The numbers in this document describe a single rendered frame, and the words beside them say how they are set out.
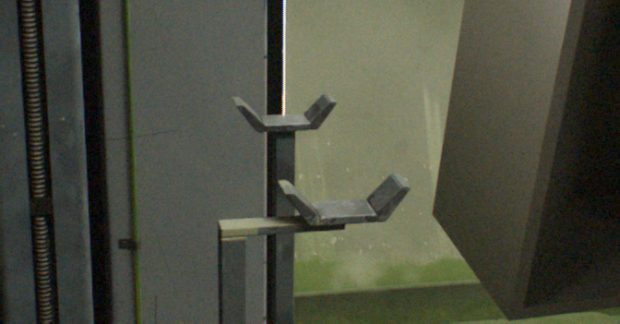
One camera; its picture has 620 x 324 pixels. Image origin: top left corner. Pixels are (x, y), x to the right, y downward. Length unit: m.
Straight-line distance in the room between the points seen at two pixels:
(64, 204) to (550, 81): 1.19
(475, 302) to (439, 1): 0.80
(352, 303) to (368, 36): 0.69
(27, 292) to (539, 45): 1.23
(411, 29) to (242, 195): 1.80
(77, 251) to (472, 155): 1.41
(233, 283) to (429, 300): 2.21
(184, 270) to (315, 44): 1.72
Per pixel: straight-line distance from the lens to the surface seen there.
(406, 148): 2.97
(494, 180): 2.06
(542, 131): 1.89
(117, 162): 1.29
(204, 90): 1.28
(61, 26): 0.74
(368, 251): 2.89
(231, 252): 0.72
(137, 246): 1.32
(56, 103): 0.76
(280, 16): 1.28
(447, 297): 2.93
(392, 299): 2.89
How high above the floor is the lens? 1.36
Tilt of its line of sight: 18 degrees down
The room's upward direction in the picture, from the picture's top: 1 degrees clockwise
